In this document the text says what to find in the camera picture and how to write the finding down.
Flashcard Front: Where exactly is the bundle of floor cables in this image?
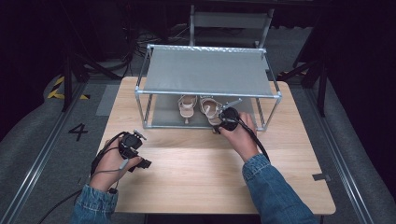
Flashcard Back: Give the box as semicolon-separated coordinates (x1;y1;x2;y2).
124;24;192;63

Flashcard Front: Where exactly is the grey thin cable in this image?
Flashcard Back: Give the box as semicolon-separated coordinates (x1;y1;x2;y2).
92;159;129;177

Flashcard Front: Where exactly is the black tripod stand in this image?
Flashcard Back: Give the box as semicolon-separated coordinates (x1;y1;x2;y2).
57;0;122;113

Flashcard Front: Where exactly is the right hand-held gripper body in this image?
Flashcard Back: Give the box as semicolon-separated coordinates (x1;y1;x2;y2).
212;98;244;135

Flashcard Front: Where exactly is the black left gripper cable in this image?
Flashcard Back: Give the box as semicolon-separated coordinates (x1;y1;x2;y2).
36;131;129;224

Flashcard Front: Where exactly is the person's left hand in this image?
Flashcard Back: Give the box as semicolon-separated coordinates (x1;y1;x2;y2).
89;138;144;192

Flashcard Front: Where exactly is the grey tape patch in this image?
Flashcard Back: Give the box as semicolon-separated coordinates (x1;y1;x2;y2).
312;173;332;182

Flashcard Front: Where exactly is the person's right hand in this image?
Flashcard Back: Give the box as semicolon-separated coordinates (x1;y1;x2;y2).
219;112;262;163

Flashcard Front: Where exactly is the grey chair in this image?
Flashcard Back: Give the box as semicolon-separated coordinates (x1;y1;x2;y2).
189;4;276;49

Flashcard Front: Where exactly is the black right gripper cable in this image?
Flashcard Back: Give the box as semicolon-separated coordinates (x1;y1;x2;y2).
236;117;271;162

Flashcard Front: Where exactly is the white strappy heeled sandal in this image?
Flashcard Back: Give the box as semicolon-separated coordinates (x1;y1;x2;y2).
199;96;223;127
177;94;199;125

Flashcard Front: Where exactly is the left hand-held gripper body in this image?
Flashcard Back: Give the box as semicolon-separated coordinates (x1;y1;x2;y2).
118;129;148;161

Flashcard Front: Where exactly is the grey metal shoe rack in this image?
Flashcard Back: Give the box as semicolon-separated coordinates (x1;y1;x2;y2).
134;43;283;132

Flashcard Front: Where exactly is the yellow black floor tape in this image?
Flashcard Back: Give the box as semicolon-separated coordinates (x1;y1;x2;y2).
47;76;92;101

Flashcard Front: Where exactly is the metal floor rail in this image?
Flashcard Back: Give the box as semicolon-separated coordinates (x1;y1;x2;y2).
0;82;90;224
306;88;382;224

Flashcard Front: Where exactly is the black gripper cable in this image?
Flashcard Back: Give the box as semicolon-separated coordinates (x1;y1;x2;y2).
36;131;129;224
236;117;271;162

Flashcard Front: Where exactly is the black metal stand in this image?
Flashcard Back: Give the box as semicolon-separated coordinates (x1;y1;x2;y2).
279;12;331;118

